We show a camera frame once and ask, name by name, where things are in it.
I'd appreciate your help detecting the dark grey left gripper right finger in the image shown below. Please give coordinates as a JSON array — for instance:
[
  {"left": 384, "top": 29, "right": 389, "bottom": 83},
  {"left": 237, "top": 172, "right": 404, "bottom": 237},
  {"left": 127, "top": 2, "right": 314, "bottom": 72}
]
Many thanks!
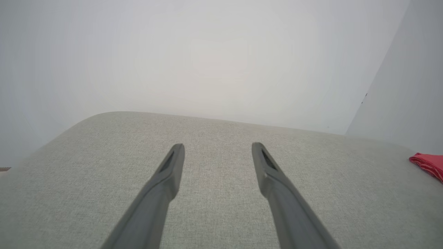
[{"left": 251, "top": 142, "right": 342, "bottom": 249}]

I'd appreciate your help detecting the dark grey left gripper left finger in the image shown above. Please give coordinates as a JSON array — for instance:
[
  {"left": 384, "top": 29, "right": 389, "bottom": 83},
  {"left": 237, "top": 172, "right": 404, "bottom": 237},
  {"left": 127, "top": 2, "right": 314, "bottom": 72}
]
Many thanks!
[{"left": 100, "top": 143, "right": 186, "bottom": 249}]

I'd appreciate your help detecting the red and white jersey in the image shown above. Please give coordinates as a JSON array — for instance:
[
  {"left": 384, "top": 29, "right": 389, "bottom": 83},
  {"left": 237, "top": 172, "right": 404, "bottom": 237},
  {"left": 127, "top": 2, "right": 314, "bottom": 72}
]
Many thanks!
[{"left": 409, "top": 153, "right": 443, "bottom": 184}]

